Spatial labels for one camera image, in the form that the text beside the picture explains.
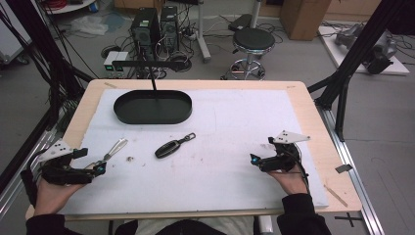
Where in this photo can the clear plastic bag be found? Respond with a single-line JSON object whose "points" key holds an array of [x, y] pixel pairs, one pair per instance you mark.
{"points": [[88, 25]]}

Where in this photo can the white round table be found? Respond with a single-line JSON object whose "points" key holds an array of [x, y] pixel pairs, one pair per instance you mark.
{"points": [[70, 6]]}

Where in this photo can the white power supply unit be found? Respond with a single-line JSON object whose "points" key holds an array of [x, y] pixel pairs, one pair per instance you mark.
{"points": [[115, 63]]}

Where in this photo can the large black computer tower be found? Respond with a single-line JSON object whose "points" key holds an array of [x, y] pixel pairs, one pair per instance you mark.
{"points": [[145, 32]]}

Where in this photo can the wooden table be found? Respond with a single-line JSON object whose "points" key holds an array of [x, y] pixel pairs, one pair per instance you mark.
{"points": [[313, 107]]}

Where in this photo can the black key fob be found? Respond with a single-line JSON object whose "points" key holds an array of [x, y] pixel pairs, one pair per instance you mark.
{"points": [[168, 149]]}

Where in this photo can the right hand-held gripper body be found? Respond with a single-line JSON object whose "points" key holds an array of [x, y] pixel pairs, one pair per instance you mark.
{"points": [[284, 156]]}

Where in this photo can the person's right hand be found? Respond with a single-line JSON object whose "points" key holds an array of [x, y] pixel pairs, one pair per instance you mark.
{"points": [[290, 182]]}

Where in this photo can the small grey metal plate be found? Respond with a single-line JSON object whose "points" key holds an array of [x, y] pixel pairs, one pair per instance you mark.
{"points": [[344, 168]]}

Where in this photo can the black oval tray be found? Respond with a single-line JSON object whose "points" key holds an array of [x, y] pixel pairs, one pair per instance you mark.
{"points": [[152, 107]]}

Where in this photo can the black flat case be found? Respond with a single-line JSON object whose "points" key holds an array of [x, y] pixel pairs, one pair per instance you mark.
{"points": [[240, 22]]}

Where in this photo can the black metal frame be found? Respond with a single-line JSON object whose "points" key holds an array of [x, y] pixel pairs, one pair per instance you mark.
{"points": [[45, 52], [355, 55]]}

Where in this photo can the white foam mat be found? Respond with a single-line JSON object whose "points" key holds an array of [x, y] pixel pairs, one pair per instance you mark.
{"points": [[202, 156]]}

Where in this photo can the black T-shaped stand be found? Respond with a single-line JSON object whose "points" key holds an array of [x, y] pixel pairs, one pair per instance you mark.
{"points": [[147, 64]]}

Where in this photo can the person's left hand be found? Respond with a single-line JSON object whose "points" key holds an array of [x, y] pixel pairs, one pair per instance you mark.
{"points": [[52, 196]]}

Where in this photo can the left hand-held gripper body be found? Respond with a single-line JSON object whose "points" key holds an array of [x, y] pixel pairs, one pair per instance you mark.
{"points": [[62, 173]]}

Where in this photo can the aluminium rail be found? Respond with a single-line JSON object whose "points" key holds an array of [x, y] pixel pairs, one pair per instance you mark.
{"points": [[354, 182], [19, 182]]}

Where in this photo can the white floor board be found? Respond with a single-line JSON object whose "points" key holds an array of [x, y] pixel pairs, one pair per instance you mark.
{"points": [[339, 49]]}

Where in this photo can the person's torso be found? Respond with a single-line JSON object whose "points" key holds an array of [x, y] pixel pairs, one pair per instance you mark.
{"points": [[189, 227]]}

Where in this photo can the slim black computer tower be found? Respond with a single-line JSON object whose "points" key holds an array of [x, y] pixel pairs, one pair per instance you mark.
{"points": [[169, 27]]}

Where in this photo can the cardboard box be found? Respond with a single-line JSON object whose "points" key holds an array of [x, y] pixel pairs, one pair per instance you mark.
{"points": [[303, 18]]}

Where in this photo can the black round stool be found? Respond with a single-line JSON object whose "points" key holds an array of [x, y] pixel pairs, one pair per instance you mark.
{"points": [[253, 39]]}

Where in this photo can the thin wooden stick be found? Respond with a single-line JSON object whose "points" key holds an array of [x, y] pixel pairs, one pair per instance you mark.
{"points": [[336, 196]]}

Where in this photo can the grey machine part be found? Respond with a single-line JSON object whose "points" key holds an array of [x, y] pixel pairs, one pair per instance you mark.
{"points": [[375, 49]]}

